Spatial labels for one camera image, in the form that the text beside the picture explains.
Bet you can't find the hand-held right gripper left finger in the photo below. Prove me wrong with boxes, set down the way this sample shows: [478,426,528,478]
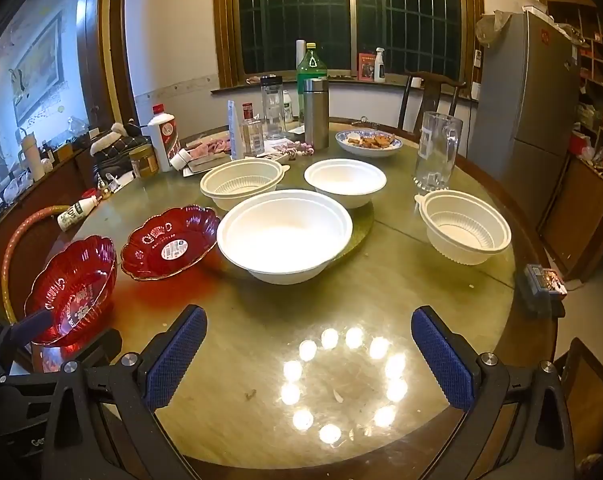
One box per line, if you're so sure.
[41,304,208,480]

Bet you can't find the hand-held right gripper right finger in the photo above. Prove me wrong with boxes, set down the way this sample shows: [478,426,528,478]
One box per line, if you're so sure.
[411,305,576,480]

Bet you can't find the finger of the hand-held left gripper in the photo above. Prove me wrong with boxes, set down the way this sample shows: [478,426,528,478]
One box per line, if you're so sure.
[0,310,54,361]
[81,329,123,368]

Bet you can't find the plain red scalloped bowl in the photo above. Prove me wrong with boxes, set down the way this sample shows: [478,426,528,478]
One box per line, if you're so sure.
[24,240,118,348]

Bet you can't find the red scalloped bowl with label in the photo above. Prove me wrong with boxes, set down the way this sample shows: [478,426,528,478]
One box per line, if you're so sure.
[120,205,222,281]

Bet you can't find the white ribbed plastic bowl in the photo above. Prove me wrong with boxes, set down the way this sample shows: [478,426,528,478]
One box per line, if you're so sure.
[414,190,512,266]
[200,158,288,211]

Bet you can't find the large white bowl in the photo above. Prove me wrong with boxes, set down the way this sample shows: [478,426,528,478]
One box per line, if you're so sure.
[216,189,355,286]

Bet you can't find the medium white bowl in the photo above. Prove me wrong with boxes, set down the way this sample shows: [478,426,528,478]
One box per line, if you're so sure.
[304,158,387,209]

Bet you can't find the red gold hoop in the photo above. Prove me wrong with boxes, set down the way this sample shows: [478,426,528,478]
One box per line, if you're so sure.
[1,204,72,326]

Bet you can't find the small white bottle green label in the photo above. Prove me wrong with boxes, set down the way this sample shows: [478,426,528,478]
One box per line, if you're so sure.
[56,195,102,233]

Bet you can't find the small printed card box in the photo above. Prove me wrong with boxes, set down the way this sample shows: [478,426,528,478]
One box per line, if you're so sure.
[524,264,568,317]

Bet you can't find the wooden sideboard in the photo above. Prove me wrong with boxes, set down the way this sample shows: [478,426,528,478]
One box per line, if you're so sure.
[0,150,102,271]

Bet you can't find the brown wooden chair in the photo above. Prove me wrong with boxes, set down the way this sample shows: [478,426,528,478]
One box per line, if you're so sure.
[554,337,603,466]

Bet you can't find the gold round turntable mat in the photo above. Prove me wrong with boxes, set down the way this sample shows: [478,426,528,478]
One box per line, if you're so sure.
[201,187,377,261]

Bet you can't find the white thermos cup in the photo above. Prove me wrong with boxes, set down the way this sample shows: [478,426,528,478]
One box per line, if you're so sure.
[20,130,47,181]

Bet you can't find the brown jar with gold lid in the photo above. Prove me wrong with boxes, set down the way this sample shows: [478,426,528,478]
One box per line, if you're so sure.
[130,144,159,179]

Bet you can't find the brown wooden cabinet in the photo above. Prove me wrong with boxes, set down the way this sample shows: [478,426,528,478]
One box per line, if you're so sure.
[536,152,603,281]

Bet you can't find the clear glass pitcher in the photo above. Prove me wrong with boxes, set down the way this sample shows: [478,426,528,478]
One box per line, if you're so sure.
[414,111,465,192]

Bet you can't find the pink meat package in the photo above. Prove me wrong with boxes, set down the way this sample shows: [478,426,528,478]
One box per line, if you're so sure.
[184,135,234,171]

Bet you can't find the white liquor bottle red label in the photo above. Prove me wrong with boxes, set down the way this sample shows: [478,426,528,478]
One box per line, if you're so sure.
[147,104,182,173]

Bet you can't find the blue white plate with food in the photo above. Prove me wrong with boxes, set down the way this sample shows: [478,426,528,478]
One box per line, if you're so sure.
[335,129,403,158]

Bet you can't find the small glass liquor bottle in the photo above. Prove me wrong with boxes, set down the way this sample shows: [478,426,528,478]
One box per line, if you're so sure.
[241,102,265,157]

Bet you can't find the pink wrapped candies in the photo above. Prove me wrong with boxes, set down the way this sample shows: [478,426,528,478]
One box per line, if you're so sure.
[274,141,315,158]

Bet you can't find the wood framed mirror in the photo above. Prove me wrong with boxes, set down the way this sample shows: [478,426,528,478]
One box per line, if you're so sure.
[0,0,127,231]

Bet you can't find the grey refrigerator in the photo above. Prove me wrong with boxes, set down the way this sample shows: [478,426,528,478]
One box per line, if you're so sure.
[466,10,582,231]

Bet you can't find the clear jar with black lid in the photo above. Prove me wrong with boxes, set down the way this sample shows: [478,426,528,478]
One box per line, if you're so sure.
[260,75,286,141]

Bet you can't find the dark wooden chair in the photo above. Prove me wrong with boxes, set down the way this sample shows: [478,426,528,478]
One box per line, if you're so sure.
[396,70,467,133]

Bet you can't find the stainless steel thermos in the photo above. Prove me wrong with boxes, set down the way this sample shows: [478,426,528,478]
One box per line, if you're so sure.
[304,77,331,150]

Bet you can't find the green plastic bottle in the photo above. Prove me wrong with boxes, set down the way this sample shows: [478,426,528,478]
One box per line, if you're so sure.
[297,42,328,123]

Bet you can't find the crumpled plastic bag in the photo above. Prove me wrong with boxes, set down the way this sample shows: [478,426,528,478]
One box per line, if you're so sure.
[475,10,512,46]

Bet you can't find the window with dark grille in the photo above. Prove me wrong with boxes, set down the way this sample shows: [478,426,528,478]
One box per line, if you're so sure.
[214,0,485,88]

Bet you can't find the wooden wall shelf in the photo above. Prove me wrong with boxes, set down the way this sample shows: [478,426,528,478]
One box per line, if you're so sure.
[539,0,603,181]

